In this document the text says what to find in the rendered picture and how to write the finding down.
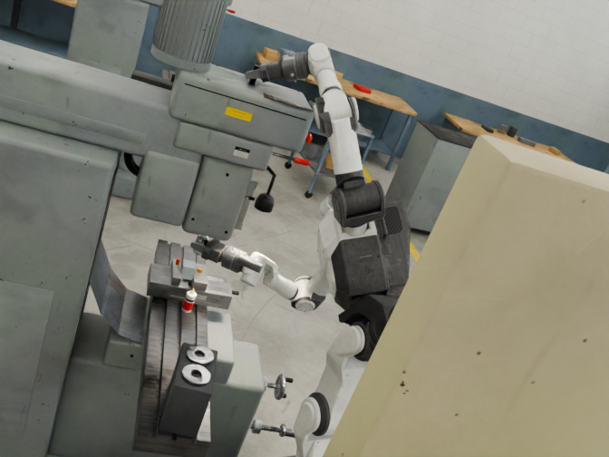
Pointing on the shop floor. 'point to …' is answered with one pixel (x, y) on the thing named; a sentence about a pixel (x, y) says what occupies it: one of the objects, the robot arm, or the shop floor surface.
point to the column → (44, 271)
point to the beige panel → (497, 322)
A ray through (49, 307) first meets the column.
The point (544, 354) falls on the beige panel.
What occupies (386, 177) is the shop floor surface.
